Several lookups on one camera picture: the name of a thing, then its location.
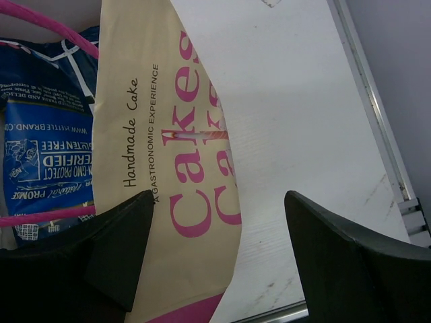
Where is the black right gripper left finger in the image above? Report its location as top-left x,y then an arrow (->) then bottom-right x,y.
1,190 -> 154,322

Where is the large blue chips bag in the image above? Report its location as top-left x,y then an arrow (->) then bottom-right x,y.
0,25 -> 102,252

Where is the cream pink paper cake bag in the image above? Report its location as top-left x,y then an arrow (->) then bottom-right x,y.
0,0 -> 243,323

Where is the aluminium front mounting rail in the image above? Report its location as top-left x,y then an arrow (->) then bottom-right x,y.
210,299 -> 310,323

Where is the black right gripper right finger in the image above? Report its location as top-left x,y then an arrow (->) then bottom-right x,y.
284,191 -> 430,322

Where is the aluminium table edge rail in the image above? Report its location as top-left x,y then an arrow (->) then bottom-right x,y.
327,1 -> 430,248

